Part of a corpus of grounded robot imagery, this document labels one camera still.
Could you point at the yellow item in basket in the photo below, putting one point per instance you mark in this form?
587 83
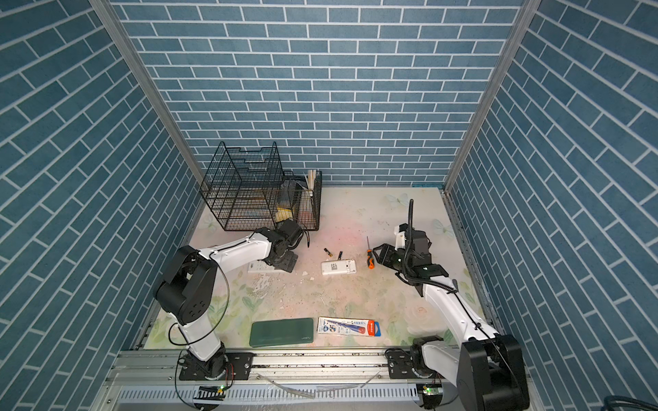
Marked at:
283 213

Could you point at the green flat case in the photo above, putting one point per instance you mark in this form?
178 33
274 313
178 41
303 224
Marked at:
273 333

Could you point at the white blue red package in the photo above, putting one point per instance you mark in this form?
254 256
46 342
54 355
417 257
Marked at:
348 327

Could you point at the orange black screwdriver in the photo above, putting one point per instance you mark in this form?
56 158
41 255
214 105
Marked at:
370 257

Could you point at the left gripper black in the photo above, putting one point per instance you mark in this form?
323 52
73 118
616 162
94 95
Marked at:
290 261

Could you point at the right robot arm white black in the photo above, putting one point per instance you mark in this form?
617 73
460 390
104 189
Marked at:
462 329

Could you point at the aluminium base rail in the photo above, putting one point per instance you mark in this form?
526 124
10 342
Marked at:
431 375

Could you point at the black wire file rack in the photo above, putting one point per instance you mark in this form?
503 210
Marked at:
241 187

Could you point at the white remote control with screen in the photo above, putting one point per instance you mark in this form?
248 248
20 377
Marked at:
260 267

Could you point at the black wire mesh basket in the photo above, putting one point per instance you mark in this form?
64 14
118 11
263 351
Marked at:
303 193

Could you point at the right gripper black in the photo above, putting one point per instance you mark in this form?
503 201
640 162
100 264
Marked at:
385 255

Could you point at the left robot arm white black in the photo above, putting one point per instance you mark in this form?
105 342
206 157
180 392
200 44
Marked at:
186 287

